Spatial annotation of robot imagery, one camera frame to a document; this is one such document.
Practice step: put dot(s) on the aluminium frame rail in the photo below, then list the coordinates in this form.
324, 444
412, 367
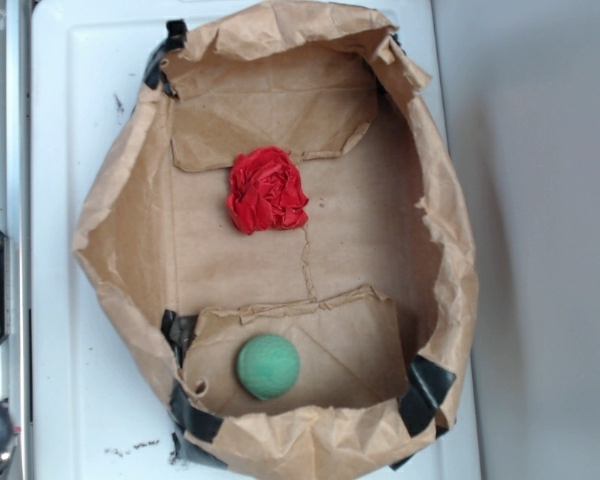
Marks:
16, 445

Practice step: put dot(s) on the brown paper bag tray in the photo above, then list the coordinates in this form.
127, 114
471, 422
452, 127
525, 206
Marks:
330, 85

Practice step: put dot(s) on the green foam ball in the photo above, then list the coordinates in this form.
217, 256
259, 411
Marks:
268, 366

